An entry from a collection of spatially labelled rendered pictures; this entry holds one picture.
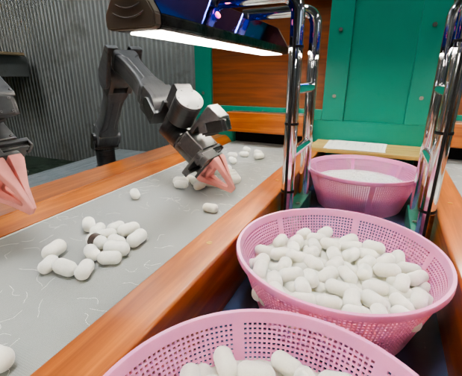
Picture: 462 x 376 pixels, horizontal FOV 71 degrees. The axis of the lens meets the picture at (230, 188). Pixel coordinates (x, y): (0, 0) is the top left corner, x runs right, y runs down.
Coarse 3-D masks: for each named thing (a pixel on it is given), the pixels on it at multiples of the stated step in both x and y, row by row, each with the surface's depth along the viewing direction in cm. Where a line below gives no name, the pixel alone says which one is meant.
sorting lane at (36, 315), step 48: (240, 144) 122; (144, 192) 72; (192, 192) 72; (240, 192) 72; (0, 240) 51; (48, 240) 51; (0, 288) 39; (48, 288) 39; (96, 288) 39; (0, 336) 32; (48, 336) 32
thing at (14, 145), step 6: (24, 138) 47; (0, 144) 44; (6, 144) 45; (12, 144) 45; (18, 144) 46; (24, 144) 47; (30, 144) 47; (6, 150) 45; (12, 150) 45; (18, 150) 46; (24, 150) 47; (30, 150) 48; (24, 156) 49
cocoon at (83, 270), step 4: (84, 260) 42; (88, 260) 42; (92, 260) 42; (80, 264) 41; (84, 264) 41; (88, 264) 41; (92, 264) 42; (76, 268) 40; (80, 268) 40; (84, 268) 40; (88, 268) 41; (92, 268) 42; (76, 272) 40; (80, 272) 40; (84, 272) 40; (88, 272) 41; (76, 276) 40; (80, 276) 40; (84, 276) 40; (88, 276) 41; (80, 280) 40
